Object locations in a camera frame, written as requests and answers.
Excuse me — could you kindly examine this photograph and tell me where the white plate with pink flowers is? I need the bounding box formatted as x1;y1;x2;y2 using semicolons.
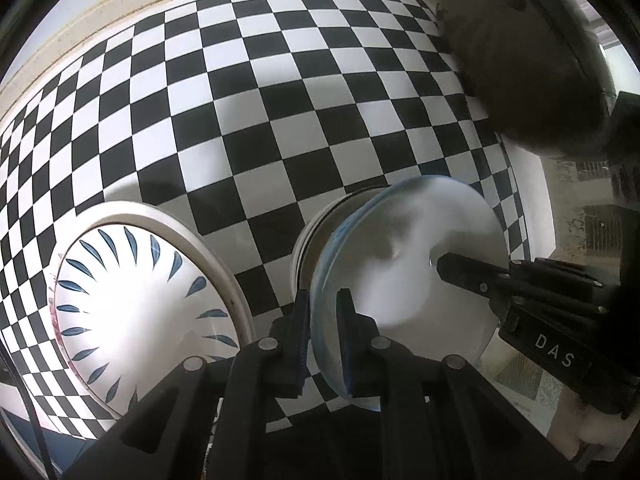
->
47;201;257;421

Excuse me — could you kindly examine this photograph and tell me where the person's right forearm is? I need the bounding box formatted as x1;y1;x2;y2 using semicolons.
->
570;391;640;463

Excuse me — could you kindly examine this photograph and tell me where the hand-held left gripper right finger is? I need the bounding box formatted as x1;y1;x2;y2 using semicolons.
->
335;288;581;480

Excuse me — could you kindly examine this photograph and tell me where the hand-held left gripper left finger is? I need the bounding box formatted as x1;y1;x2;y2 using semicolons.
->
62;289;314;480

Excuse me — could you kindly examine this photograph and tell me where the black cable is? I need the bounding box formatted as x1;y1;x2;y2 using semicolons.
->
0;347;63;480

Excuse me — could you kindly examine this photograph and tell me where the black and white checkered mat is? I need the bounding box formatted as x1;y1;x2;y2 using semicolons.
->
0;0;532;441

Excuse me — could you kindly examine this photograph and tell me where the plain white bowl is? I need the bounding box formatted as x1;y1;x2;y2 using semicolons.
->
291;186;396;288

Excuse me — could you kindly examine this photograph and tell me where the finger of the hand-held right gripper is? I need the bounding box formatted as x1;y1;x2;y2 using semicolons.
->
509;257;607;288
435;252;513;306

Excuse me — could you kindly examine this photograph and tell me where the white plate with blue leaves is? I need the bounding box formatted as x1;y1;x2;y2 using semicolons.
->
52;224;241;413

